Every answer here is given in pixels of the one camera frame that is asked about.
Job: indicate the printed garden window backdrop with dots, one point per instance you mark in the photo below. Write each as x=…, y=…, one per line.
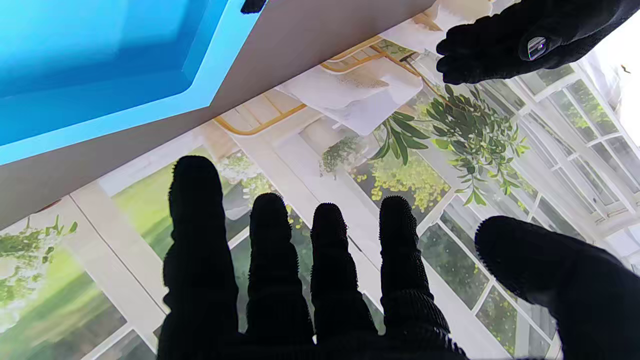
x=450, y=165

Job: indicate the blue plastic file box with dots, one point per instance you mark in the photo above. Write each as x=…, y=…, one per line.
x=100, y=60

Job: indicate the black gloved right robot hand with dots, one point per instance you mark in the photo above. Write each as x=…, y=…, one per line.
x=272, y=280

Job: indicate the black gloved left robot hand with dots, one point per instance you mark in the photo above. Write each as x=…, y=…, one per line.
x=500, y=45

